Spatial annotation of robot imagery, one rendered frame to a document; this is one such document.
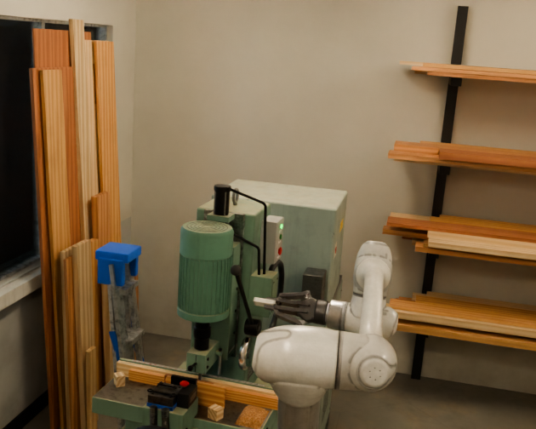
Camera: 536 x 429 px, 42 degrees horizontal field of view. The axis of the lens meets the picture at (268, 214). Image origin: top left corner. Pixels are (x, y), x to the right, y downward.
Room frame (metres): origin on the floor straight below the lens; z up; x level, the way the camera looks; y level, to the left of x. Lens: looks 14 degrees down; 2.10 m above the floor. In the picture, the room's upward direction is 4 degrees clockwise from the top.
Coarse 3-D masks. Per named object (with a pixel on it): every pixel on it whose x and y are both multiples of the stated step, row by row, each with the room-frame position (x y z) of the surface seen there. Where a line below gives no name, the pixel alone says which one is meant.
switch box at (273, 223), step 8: (272, 216) 2.55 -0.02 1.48; (280, 216) 2.56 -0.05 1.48; (272, 224) 2.47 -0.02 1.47; (280, 224) 2.50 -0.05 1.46; (272, 232) 2.47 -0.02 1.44; (280, 232) 2.51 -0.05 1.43; (272, 240) 2.47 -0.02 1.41; (272, 248) 2.47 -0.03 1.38; (272, 256) 2.47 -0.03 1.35; (280, 256) 2.54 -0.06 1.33
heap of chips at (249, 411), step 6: (246, 408) 2.13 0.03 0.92; (252, 408) 2.12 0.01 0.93; (258, 408) 2.13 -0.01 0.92; (246, 414) 2.08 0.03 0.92; (252, 414) 2.08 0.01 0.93; (258, 414) 2.09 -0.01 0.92; (264, 414) 2.11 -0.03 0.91; (240, 420) 2.06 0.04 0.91; (246, 420) 2.06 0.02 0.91; (252, 420) 2.06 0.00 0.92; (258, 420) 2.06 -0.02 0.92; (252, 426) 2.04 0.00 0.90; (258, 426) 2.05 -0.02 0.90
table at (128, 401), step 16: (112, 384) 2.27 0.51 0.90; (128, 384) 2.27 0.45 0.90; (144, 384) 2.28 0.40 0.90; (96, 400) 2.16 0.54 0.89; (112, 400) 2.15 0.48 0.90; (128, 400) 2.16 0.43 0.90; (144, 400) 2.17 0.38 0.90; (112, 416) 2.15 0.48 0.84; (128, 416) 2.13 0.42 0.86; (224, 416) 2.10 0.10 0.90; (272, 416) 2.16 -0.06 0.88
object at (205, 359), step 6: (210, 342) 2.30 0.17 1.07; (216, 342) 2.30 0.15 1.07; (192, 348) 2.24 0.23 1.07; (210, 348) 2.25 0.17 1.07; (216, 348) 2.30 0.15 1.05; (192, 354) 2.20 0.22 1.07; (198, 354) 2.20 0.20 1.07; (204, 354) 2.20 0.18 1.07; (210, 354) 2.24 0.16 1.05; (186, 360) 2.21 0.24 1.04; (192, 360) 2.20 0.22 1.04; (198, 360) 2.19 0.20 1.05; (204, 360) 2.19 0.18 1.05; (210, 360) 2.24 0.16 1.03; (186, 366) 2.21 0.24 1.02; (198, 366) 2.19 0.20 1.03; (204, 366) 2.19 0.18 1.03; (210, 366) 2.24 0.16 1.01; (198, 372) 2.19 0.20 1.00; (204, 372) 2.19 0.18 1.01
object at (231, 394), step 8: (128, 376) 2.30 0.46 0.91; (136, 376) 2.30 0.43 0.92; (144, 376) 2.29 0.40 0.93; (152, 376) 2.28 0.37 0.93; (160, 376) 2.27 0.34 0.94; (152, 384) 2.28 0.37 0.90; (232, 392) 2.20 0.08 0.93; (240, 392) 2.20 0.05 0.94; (248, 392) 2.20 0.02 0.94; (256, 392) 2.20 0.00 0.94; (232, 400) 2.20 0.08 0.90; (240, 400) 2.20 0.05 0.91; (248, 400) 2.19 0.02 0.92; (256, 400) 2.18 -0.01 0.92; (264, 400) 2.18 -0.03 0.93; (272, 400) 2.17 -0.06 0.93; (272, 408) 2.17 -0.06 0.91
